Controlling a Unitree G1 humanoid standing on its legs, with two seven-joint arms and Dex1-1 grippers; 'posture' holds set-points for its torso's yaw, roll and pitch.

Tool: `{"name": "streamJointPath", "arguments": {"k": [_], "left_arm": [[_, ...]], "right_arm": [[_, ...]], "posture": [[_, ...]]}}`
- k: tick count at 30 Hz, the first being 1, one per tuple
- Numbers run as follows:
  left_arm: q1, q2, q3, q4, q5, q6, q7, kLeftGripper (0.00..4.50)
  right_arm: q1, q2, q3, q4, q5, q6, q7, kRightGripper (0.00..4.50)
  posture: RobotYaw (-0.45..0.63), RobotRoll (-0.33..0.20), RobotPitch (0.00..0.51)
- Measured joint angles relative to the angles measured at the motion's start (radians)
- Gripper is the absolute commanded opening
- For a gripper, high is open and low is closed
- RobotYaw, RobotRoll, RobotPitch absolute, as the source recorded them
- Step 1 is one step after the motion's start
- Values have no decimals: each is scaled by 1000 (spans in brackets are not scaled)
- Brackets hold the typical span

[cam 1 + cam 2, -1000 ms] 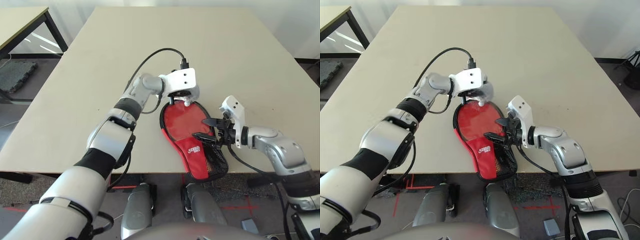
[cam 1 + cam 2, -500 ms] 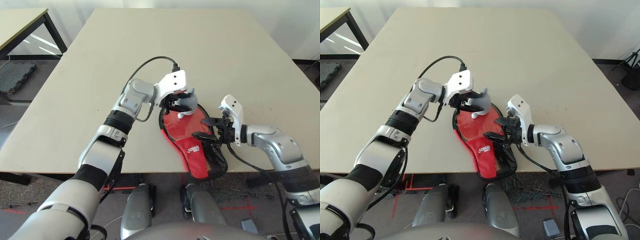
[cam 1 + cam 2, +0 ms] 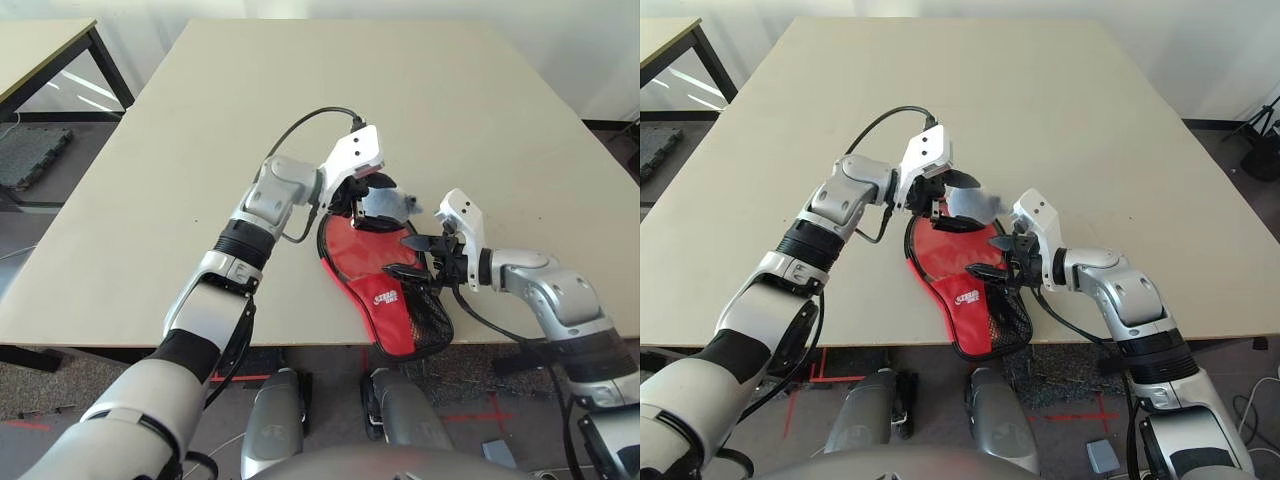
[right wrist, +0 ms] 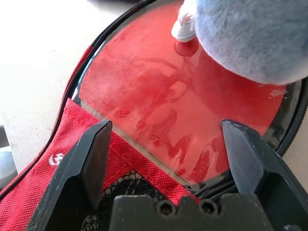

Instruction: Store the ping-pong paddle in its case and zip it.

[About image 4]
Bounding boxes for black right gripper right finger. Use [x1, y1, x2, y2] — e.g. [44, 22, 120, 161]
[219, 119, 308, 231]

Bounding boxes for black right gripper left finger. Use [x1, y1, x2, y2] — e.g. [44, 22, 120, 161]
[25, 119, 113, 231]

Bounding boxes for red black paddle case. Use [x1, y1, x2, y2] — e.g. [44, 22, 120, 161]
[0, 0, 308, 231]

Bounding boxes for red ping-pong paddle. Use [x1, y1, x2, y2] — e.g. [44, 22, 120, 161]
[78, 9, 288, 183]

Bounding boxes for grey pompom keychain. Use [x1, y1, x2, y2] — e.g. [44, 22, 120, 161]
[171, 0, 308, 86]

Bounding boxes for silver left robot leg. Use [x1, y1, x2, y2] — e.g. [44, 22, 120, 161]
[0, 125, 19, 191]

